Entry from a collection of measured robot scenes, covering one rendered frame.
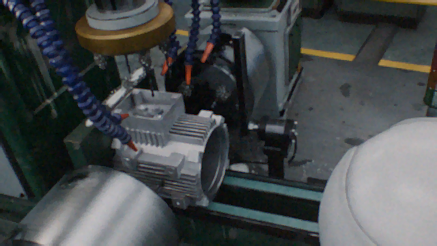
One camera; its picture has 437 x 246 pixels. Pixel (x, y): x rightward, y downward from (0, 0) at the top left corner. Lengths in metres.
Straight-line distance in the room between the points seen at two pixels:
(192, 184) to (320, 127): 0.62
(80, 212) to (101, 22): 0.32
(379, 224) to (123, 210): 0.51
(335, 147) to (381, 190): 1.08
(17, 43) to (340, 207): 0.76
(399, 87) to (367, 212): 1.40
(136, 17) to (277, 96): 0.65
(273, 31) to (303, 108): 0.35
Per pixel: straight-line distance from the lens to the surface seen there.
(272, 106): 1.31
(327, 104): 1.46
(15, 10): 0.65
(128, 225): 0.66
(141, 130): 0.87
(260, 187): 0.98
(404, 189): 0.20
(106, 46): 0.74
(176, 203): 0.90
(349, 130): 1.34
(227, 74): 1.02
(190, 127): 0.86
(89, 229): 0.64
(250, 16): 1.20
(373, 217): 0.20
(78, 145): 0.84
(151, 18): 0.77
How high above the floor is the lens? 1.60
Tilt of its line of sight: 35 degrees down
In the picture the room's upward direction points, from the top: 7 degrees counter-clockwise
